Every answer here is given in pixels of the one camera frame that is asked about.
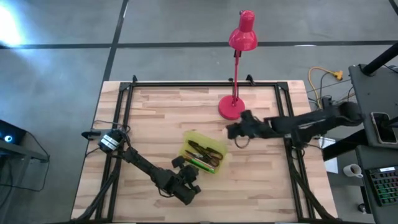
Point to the small black clamp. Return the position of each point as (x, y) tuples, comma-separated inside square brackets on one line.
[(90, 134)]

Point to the grey side desk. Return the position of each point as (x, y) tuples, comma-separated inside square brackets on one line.
[(367, 93)]

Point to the grey metal stand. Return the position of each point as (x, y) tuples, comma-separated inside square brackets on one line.
[(31, 152)]

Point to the black power adapter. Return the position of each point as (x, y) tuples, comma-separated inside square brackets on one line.
[(326, 100)]

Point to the black pole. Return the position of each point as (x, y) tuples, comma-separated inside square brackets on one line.
[(381, 59)]

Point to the black smartphone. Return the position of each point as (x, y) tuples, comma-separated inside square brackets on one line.
[(384, 127)]

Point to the yellow translucent supply box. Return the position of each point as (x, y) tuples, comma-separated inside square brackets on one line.
[(219, 145)]

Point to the black aluminium table frame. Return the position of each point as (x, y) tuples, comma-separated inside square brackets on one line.
[(202, 84)]

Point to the black caster wheel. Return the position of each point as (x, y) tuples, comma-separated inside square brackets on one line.
[(361, 208)]

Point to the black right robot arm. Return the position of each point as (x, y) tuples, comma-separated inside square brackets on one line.
[(311, 123)]

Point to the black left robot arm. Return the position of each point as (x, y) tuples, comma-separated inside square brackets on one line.
[(146, 168)]

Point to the green pen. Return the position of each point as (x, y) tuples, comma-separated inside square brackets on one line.
[(202, 166)]

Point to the backlit computer keyboard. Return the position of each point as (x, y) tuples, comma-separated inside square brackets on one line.
[(387, 186)]

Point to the white paper sheet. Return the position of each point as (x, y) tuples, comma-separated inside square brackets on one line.
[(331, 163)]

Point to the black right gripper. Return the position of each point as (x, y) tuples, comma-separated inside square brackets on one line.
[(252, 127)]

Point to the black box with blue light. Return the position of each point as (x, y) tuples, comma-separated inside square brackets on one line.
[(9, 137)]

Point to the white mug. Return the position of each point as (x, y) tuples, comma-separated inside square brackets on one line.
[(353, 170)]

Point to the red desk lamp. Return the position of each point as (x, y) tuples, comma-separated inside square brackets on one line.
[(243, 34)]

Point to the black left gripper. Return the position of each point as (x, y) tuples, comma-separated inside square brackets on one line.
[(182, 189)]

